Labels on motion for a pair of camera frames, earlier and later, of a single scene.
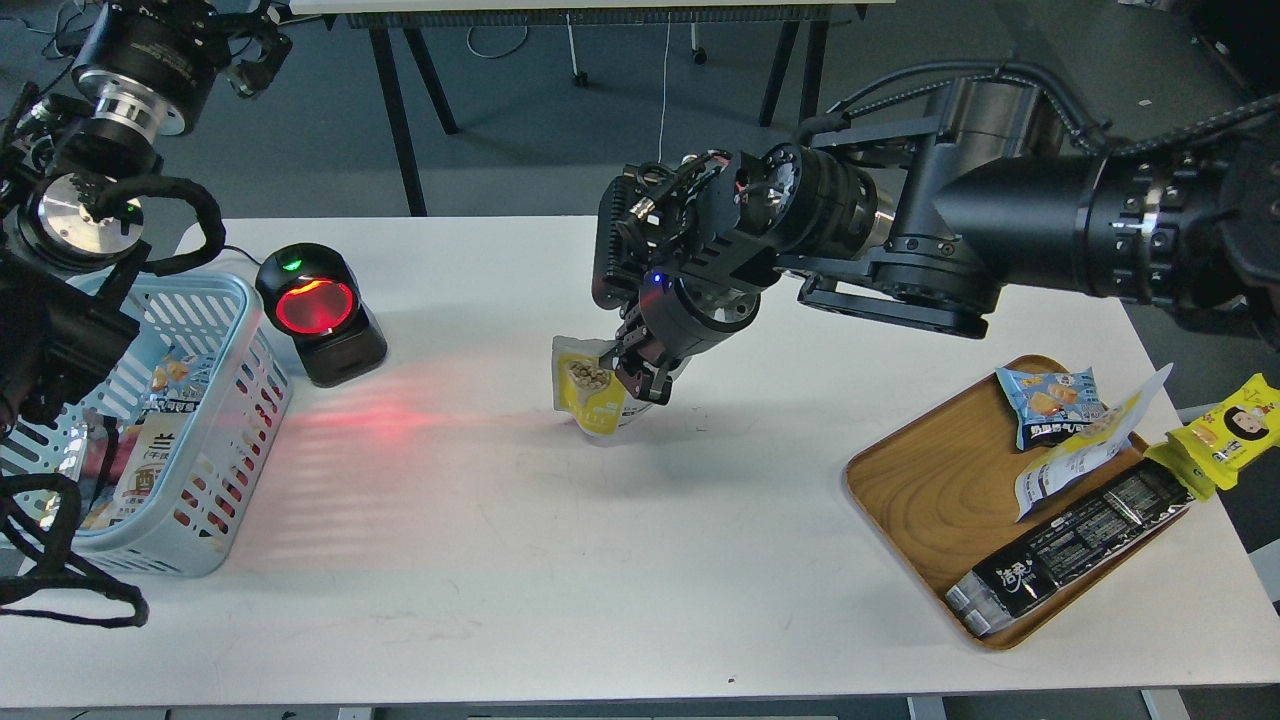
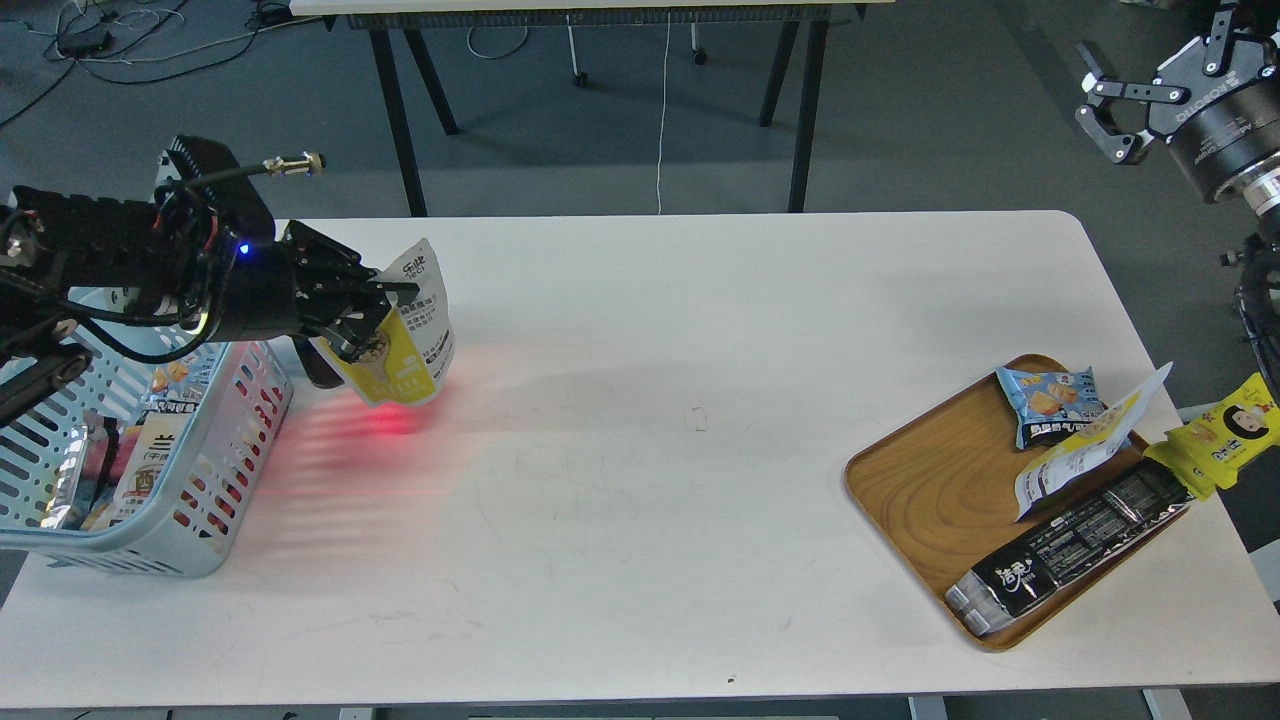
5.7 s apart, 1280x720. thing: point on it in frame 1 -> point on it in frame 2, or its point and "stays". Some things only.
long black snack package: [1147, 495] stays
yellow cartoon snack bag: [1209, 452] stays
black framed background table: [366, 15] stays
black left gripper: [156, 61] -> [232, 275]
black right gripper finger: [624, 356] -> [1119, 147]
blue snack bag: [1049, 408] stays
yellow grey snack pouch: [594, 397] -> [417, 358]
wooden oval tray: [939, 488] stays
